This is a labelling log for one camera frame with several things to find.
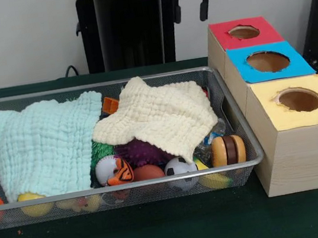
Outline cream muslin cloth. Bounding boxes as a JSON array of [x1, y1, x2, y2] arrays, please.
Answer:
[[84, 65, 224, 177]]

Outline light blue muslin cloth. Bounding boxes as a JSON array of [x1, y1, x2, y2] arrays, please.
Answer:
[[0, 89, 117, 205]]

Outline wooden box with three holes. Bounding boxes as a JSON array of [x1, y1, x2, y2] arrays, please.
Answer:
[[202, 7, 318, 204]]

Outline toy hamburger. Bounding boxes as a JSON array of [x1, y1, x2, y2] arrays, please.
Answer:
[[208, 132, 249, 168]]

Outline purple spiky ball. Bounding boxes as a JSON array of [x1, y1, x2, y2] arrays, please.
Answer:
[[113, 133, 178, 172]]

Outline small soccer ball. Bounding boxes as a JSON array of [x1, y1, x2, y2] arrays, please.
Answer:
[[162, 154, 202, 195]]

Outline brown ball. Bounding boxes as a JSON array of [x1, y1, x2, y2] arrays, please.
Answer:
[[130, 162, 166, 184]]

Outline orange tiger toy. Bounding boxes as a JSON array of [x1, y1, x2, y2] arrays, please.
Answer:
[[104, 156, 136, 187]]

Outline small baseball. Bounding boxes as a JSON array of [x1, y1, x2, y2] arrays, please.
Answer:
[[92, 155, 124, 188]]

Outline dark green table cloth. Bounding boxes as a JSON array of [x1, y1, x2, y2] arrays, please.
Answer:
[[0, 40, 318, 238]]

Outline yellow ball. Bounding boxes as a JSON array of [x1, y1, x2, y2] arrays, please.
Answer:
[[16, 188, 56, 220]]

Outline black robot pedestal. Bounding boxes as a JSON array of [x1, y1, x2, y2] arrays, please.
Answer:
[[65, 0, 189, 77]]

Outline shallow wire mesh bin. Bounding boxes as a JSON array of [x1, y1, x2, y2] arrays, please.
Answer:
[[0, 59, 269, 231]]

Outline black cable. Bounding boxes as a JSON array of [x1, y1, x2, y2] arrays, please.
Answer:
[[63, 64, 80, 79]]

